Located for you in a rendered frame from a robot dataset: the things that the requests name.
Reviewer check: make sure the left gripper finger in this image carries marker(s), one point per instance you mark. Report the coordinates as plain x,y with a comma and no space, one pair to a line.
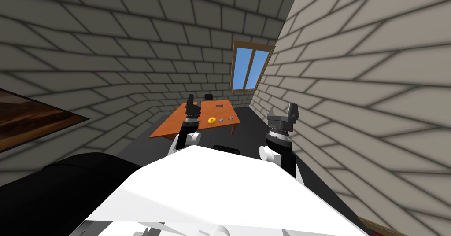
190,99
198,105

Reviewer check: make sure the black chair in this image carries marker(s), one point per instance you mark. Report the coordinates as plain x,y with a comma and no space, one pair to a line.
208,96

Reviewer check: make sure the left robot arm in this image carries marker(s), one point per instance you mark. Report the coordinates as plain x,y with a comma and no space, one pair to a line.
184,137

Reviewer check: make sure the orange wooden table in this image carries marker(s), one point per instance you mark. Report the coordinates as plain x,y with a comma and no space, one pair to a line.
176,123

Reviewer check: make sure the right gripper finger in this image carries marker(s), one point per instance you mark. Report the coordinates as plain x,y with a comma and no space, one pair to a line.
293,111
270,113

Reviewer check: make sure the wooden framed window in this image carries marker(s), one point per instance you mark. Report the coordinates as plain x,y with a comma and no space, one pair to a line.
251,67

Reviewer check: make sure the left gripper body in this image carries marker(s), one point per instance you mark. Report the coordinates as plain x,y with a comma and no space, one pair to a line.
192,110

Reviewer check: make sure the yellow round object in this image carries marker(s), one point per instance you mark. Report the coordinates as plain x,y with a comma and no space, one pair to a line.
211,120

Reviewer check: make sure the brown framed wall picture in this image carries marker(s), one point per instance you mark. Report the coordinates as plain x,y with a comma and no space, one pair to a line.
31,119

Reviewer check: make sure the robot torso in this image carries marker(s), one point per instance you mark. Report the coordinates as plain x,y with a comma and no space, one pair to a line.
211,190

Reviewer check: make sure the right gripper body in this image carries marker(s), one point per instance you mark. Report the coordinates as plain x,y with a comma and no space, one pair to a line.
280,124

